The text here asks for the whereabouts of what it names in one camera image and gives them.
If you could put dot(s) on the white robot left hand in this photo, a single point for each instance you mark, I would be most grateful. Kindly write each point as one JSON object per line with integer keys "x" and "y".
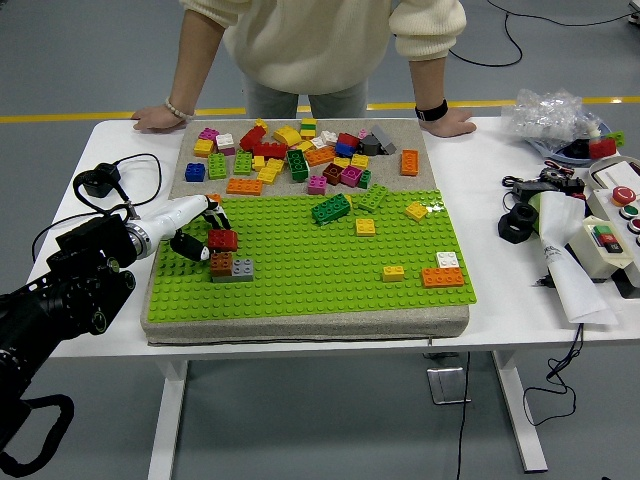
{"x": 175, "y": 212}

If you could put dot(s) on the person's right hand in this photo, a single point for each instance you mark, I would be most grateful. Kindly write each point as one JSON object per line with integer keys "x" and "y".
{"x": 157, "y": 119}

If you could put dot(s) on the person's left hand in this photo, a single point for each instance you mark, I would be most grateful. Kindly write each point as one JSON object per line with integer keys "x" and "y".
{"x": 450, "y": 125}

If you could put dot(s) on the red curved brick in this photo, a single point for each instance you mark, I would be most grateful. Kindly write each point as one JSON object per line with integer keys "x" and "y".
{"x": 224, "y": 241}

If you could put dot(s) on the brown square brick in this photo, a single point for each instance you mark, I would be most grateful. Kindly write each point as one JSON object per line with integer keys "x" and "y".
{"x": 220, "y": 265}

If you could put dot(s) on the person's left forearm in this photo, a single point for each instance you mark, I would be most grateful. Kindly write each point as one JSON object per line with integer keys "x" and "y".
{"x": 431, "y": 80}

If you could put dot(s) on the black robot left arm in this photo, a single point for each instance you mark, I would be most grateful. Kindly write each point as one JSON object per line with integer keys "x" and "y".
{"x": 50, "y": 300}

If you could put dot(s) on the person's right forearm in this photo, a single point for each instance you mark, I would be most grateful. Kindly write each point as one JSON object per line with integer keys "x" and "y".
{"x": 195, "y": 65}

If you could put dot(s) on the orange long brick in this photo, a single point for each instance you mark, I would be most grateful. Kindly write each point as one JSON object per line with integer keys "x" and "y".
{"x": 214, "y": 198}
{"x": 244, "y": 187}
{"x": 443, "y": 277}

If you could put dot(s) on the blue square brick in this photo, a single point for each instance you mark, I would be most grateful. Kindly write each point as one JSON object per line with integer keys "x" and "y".
{"x": 195, "y": 173}

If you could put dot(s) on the yellow square brick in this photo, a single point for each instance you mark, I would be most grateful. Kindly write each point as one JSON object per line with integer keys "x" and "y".
{"x": 416, "y": 211}
{"x": 359, "y": 161}
{"x": 365, "y": 227}
{"x": 203, "y": 148}

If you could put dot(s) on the grey sloped brick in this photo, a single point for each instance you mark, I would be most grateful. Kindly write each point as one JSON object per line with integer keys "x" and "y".
{"x": 384, "y": 140}

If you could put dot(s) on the white square brick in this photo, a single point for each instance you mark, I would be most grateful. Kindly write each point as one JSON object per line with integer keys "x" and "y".
{"x": 447, "y": 259}
{"x": 225, "y": 141}

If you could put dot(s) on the dark grey round brick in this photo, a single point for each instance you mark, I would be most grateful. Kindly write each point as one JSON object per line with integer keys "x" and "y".
{"x": 369, "y": 145}

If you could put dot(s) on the small pink brick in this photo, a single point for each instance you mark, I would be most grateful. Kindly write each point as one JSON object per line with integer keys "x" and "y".
{"x": 363, "y": 134}

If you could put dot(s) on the grey long brick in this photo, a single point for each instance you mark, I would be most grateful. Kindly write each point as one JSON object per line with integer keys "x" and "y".
{"x": 242, "y": 270}

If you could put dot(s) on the small yellow brick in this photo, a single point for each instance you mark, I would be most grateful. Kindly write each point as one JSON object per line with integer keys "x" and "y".
{"x": 258, "y": 163}
{"x": 261, "y": 126}
{"x": 393, "y": 273}

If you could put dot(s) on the small dark green brick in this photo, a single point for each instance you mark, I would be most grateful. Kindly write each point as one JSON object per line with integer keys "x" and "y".
{"x": 364, "y": 179}

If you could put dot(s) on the yellow long brick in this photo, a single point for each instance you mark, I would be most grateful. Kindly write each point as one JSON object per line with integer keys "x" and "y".
{"x": 270, "y": 172}

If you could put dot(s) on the black power brick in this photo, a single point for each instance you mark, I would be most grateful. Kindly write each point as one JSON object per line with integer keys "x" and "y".
{"x": 535, "y": 188}

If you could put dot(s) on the magenta hollow brick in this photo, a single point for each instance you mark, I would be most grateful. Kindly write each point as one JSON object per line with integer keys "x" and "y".
{"x": 351, "y": 176}

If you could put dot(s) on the red long brick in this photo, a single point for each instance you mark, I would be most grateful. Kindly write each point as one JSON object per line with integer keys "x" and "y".
{"x": 270, "y": 151}

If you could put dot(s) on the dark red hollow brick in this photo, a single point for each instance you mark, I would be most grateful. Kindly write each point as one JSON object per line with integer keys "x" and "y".
{"x": 332, "y": 174}

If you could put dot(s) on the yellow curved brick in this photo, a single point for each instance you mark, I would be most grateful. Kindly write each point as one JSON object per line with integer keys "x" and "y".
{"x": 287, "y": 136}

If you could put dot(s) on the dark green long brick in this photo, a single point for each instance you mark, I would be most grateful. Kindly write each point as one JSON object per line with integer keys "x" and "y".
{"x": 297, "y": 165}
{"x": 330, "y": 209}

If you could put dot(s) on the yellow and green stacked brick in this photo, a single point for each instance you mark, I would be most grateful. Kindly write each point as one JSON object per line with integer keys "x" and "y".
{"x": 309, "y": 129}

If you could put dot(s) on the pink square brick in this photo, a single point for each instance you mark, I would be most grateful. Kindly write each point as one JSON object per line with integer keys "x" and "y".
{"x": 317, "y": 185}

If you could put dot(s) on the green studded baseplate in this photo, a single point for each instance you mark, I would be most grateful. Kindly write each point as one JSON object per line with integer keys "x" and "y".
{"x": 310, "y": 290}

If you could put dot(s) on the small lime green brick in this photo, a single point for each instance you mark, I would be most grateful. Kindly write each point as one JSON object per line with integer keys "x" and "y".
{"x": 617, "y": 139}

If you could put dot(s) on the black wristwatch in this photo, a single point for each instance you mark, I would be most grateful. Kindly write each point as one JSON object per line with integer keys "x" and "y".
{"x": 431, "y": 110}

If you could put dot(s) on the black power adapter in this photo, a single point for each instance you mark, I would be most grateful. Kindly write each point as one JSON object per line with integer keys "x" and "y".
{"x": 97, "y": 189}

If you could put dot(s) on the clear plastic bag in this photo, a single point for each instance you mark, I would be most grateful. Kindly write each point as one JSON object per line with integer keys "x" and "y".
{"x": 545, "y": 117}

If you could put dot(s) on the light blue bowl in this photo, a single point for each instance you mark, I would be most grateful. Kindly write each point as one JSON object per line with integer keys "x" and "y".
{"x": 547, "y": 150}

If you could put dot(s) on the yellow floor tape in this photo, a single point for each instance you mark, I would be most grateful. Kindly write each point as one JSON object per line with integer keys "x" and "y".
{"x": 50, "y": 119}

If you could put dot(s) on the black round motor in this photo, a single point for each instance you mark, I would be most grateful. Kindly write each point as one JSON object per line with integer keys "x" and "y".
{"x": 551, "y": 175}

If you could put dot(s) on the large black nut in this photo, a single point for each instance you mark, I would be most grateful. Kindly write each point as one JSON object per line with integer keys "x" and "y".
{"x": 510, "y": 231}

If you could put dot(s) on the black plastic part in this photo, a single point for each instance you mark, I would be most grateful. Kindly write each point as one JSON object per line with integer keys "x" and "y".
{"x": 577, "y": 149}

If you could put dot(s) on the black servo module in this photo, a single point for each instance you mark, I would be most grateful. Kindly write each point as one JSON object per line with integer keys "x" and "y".
{"x": 572, "y": 186}

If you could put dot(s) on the person's body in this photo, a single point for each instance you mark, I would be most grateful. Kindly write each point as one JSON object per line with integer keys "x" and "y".
{"x": 320, "y": 40}

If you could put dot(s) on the grey-brown mat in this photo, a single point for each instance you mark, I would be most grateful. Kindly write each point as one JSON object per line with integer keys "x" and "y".
{"x": 300, "y": 330}

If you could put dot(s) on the white button control box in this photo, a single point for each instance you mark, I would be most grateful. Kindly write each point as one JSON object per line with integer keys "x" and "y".
{"x": 602, "y": 205}

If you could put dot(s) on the white paper sheet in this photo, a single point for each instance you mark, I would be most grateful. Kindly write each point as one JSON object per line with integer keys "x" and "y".
{"x": 575, "y": 290}

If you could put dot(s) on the white table leg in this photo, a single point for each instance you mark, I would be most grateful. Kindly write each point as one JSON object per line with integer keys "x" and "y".
{"x": 520, "y": 415}
{"x": 167, "y": 425}

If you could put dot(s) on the metal floor plate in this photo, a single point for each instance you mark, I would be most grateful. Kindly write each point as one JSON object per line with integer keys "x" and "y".
{"x": 447, "y": 385}

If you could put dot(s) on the small white switch box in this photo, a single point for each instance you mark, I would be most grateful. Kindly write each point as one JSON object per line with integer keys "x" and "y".
{"x": 585, "y": 250}

